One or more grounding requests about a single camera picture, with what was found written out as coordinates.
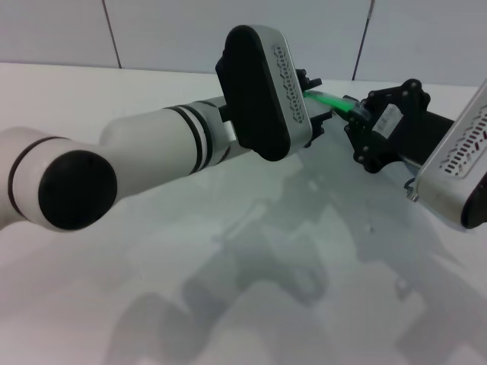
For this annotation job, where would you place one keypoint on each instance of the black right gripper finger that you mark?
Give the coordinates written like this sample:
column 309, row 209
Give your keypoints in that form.
column 403, row 95
column 359, row 144

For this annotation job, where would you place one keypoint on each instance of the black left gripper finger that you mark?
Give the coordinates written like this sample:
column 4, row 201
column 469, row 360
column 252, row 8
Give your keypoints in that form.
column 319, row 131
column 309, row 80

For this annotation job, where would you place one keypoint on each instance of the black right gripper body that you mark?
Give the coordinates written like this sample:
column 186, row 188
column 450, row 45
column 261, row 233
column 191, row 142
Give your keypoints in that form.
column 411, row 133

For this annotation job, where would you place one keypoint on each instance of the transparent green-zip document bag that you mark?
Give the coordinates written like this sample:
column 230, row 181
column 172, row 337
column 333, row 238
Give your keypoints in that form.
column 335, row 102

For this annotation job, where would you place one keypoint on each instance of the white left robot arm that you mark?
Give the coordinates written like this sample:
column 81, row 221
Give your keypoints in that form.
column 125, row 152

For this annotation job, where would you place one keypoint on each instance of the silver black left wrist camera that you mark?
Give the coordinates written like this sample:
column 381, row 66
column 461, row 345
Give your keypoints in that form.
column 262, row 95

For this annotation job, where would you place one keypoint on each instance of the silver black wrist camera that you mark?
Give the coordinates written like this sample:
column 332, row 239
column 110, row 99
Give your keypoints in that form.
column 262, row 95
column 452, row 159

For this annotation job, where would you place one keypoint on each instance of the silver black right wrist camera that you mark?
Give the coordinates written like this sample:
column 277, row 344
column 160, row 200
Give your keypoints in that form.
column 452, row 159

